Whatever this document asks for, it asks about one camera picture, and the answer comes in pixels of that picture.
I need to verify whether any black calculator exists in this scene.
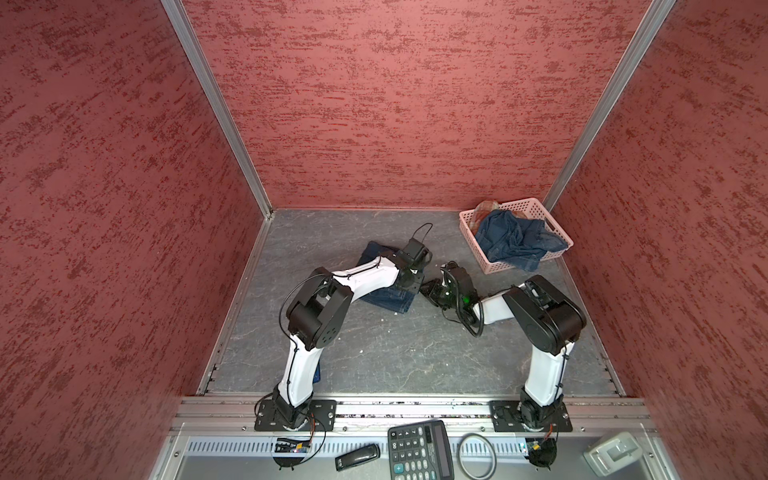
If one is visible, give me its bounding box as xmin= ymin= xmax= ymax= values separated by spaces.
xmin=387 ymin=420 xmax=455 ymax=480

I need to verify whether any left circuit board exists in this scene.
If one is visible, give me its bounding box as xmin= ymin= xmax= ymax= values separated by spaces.
xmin=274 ymin=437 xmax=313 ymax=456

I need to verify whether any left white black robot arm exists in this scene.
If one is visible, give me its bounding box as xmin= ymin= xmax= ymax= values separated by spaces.
xmin=272 ymin=251 xmax=432 ymax=430

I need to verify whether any aluminium front rail frame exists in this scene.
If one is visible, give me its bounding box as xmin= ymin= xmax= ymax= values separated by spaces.
xmin=151 ymin=394 xmax=678 ymax=479

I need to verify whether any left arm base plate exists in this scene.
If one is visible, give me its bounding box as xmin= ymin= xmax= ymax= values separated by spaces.
xmin=253 ymin=398 xmax=338 ymax=432

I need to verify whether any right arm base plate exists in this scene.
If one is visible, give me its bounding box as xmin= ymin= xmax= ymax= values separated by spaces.
xmin=489 ymin=399 xmax=573 ymax=434

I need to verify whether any grey white box device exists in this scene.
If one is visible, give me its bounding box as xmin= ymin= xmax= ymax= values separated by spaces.
xmin=583 ymin=431 xmax=644 ymax=477

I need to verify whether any red cloth in basket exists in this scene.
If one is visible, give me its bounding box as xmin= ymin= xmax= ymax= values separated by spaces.
xmin=472 ymin=200 xmax=500 ymax=222

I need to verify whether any right aluminium corner post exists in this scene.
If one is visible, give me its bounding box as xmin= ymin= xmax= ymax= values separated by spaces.
xmin=543 ymin=0 xmax=676 ymax=210

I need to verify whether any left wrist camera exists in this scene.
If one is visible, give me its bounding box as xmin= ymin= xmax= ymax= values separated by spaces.
xmin=397 ymin=237 xmax=431 ymax=270

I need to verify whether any dark denim button skirt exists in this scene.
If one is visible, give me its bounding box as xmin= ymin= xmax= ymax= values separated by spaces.
xmin=358 ymin=241 xmax=423 ymax=314

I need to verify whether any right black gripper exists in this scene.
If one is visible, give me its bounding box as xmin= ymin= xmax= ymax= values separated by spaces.
xmin=418 ymin=278 xmax=463 ymax=310

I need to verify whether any right circuit board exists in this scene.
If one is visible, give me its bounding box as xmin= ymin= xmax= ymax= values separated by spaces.
xmin=526 ymin=438 xmax=558 ymax=469

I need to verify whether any aluminium corner post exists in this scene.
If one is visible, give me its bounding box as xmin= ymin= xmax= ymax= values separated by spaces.
xmin=543 ymin=0 xmax=676 ymax=210
xmin=161 ymin=0 xmax=274 ymax=221

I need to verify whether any left aluminium corner post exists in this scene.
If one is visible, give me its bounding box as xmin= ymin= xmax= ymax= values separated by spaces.
xmin=161 ymin=0 xmax=274 ymax=221

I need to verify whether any circuit board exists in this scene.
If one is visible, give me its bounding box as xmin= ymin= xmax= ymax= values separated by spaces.
xmin=274 ymin=437 xmax=313 ymax=456
xmin=526 ymin=438 xmax=558 ymax=469

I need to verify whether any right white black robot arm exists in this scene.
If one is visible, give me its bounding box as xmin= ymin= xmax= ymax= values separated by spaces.
xmin=420 ymin=261 xmax=586 ymax=432

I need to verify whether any black cable loop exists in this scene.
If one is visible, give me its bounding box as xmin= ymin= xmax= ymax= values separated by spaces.
xmin=457 ymin=432 xmax=498 ymax=480

